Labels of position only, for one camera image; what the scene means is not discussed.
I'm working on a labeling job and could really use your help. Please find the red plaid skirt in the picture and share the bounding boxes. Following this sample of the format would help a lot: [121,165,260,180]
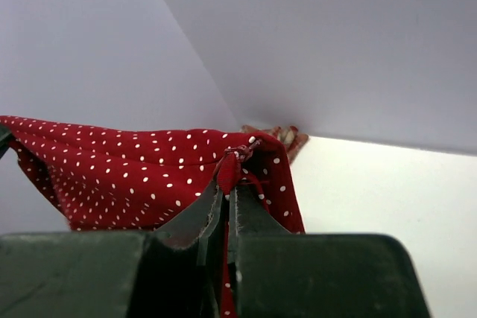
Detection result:
[241,125,309,165]

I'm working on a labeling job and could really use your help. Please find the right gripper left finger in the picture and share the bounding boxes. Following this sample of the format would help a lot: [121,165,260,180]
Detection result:
[1,183,224,317]

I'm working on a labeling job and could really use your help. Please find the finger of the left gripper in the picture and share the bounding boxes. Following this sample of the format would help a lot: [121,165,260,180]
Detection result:
[0,124,12,158]

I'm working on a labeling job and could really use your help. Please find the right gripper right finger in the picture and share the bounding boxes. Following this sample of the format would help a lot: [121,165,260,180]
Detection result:
[227,188,431,317]

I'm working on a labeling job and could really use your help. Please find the red polka dot skirt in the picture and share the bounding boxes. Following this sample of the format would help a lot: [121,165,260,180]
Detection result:
[1,115,304,317]

